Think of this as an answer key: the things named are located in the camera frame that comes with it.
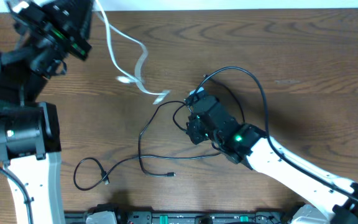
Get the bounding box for white cable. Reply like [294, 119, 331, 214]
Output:
[94, 0, 171, 105]

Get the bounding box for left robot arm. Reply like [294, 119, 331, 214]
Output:
[0, 0, 94, 223]

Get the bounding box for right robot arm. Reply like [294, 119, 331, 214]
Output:
[185, 89, 358, 223]

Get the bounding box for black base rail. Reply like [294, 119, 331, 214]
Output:
[65, 203, 289, 224]

